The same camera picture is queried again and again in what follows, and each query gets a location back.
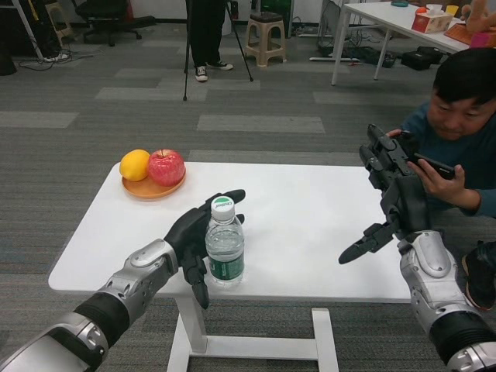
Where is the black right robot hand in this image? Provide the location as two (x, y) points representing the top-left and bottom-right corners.
(338, 123), (433, 266)

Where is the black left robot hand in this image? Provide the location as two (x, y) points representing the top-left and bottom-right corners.
(163, 188), (248, 311)

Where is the clear plastic water bottle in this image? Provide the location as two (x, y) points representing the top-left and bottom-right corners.
(204, 196), (246, 287)

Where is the black smartphone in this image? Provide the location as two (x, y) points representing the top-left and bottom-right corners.
(413, 152), (456, 181)

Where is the round wooden plate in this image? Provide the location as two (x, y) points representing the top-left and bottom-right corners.
(121, 168), (188, 202)

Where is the red apple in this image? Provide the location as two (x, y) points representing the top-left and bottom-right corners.
(148, 148), (186, 187)

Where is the yellow lemon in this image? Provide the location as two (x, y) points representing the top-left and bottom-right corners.
(119, 149), (151, 182)

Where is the person in teal shirt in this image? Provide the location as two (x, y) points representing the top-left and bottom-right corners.
(387, 48), (496, 311)

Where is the black equipment case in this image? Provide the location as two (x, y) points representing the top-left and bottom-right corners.
(348, 46), (396, 69)
(401, 46), (443, 71)

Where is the orange flat box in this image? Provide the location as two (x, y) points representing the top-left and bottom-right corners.
(443, 22), (496, 50)

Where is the orange tissue box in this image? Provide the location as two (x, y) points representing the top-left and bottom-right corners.
(411, 6), (454, 36)

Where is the white office table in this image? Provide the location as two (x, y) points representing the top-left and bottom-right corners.
(331, 2), (472, 86)

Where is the black tripod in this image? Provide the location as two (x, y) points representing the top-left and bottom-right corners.
(181, 0), (255, 102)

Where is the person in black trousers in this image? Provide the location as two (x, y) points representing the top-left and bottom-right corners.
(187, 0), (235, 82)

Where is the black office chair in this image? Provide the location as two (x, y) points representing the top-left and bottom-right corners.
(74, 0), (143, 47)

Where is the beige plastic stool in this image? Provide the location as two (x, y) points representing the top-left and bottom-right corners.
(243, 12), (288, 67)
(46, 2), (74, 46)

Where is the green crate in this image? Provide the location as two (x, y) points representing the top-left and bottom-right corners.
(260, 0), (292, 19)

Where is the white table base frame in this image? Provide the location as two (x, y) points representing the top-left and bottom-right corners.
(166, 298), (340, 372)

